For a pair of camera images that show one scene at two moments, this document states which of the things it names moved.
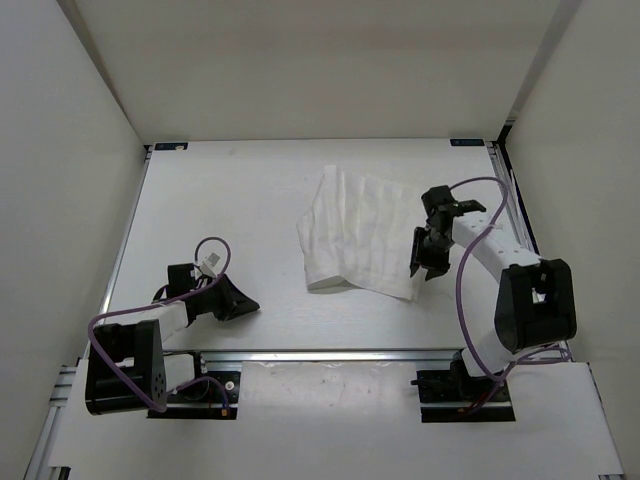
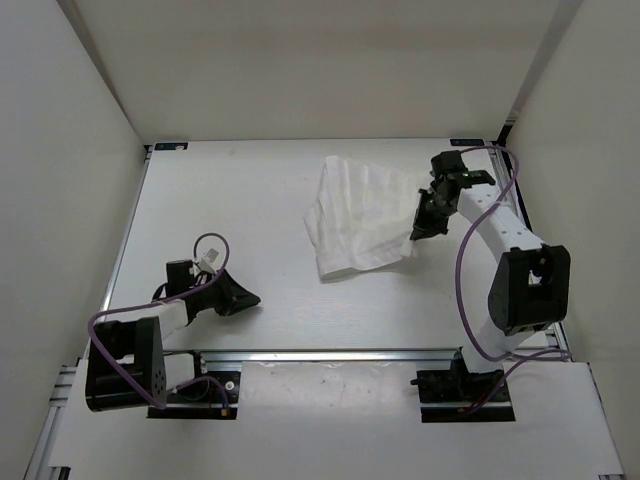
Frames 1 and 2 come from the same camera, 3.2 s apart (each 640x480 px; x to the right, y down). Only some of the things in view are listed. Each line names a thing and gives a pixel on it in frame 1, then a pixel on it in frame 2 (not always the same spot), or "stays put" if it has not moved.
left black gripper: x=234 y=301 stays put
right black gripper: x=437 y=267 -> x=421 y=225
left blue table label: x=171 y=146 stays put
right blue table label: x=467 y=142 stays put
